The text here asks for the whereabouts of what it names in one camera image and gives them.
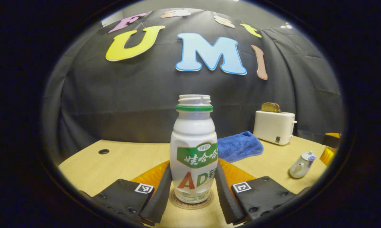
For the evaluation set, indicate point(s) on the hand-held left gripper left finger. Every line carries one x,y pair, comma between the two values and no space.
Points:
159,199

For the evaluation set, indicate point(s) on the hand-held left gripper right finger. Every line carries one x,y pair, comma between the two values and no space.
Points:
228,199

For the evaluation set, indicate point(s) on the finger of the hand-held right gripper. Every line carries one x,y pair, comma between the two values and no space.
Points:
331,140
327,155

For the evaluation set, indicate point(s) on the round brown coaster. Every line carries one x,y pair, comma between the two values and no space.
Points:
209,199

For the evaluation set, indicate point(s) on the white blue-patterned teacup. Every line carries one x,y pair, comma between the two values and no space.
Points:
299,171

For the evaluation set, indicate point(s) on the white plastic water bottle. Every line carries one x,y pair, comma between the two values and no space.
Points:
193,133

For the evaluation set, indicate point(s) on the blue towel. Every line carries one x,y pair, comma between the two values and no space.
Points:
239,147

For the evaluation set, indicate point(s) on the white toaster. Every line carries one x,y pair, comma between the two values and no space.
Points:
272,128

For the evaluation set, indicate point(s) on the toast slices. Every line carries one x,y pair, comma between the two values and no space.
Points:
270,107

